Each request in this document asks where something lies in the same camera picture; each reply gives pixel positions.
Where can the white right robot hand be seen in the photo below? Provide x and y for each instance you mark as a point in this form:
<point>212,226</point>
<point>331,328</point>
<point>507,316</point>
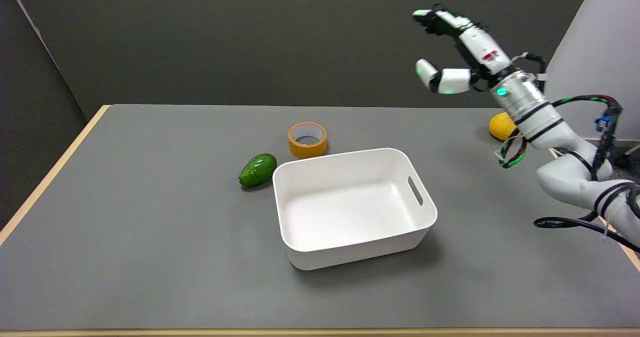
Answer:
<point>477,44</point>

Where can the yellow tape roll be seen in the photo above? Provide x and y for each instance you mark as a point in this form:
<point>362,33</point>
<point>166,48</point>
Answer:
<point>307,139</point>

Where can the white plastic bin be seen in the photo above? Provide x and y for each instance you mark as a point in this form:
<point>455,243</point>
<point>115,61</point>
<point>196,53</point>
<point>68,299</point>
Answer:
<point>354,207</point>

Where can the green avocado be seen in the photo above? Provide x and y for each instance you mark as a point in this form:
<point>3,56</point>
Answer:
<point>257,170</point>

